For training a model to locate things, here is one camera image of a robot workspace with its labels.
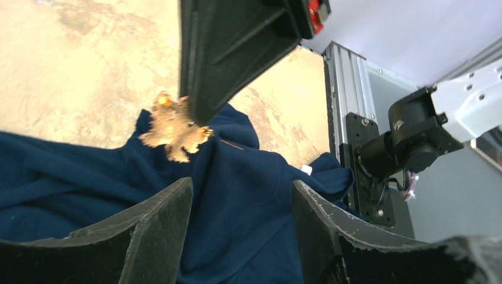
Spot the aluminium frame rail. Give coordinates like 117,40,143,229
323,41,377,158

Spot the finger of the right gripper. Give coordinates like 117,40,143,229
179,0,314,125

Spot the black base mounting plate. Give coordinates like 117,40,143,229
340,112,414,238

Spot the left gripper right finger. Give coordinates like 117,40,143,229
291,180,501,283

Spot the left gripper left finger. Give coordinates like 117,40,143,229
1,177,193,283

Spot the navy blue t-shirt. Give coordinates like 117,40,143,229
1,105,354,283

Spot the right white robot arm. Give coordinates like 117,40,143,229
180,1,501,208

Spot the orange glitter leaf brooch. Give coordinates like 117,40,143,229
139,91,214,163

